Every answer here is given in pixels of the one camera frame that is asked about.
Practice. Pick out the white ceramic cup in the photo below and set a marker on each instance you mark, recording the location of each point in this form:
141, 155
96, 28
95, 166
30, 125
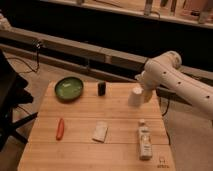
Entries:
135, 97

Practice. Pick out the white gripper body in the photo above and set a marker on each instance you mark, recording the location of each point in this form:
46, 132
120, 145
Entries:
147, 85

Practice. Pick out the black chair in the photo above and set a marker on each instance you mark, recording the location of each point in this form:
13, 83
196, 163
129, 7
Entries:
12, 93

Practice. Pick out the orange carrot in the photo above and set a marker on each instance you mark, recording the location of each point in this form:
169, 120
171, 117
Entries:
60, 129

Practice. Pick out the wooden table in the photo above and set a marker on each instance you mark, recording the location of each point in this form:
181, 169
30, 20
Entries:
77, 151

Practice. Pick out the white plastic bottle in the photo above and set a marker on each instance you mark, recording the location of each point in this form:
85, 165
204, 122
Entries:
144, 141

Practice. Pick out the black eraser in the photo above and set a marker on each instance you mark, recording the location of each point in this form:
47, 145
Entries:
101, 88

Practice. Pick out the green bowl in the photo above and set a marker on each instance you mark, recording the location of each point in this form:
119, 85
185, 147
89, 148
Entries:
68, 89

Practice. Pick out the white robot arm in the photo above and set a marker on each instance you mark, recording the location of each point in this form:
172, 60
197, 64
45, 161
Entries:
164, 70

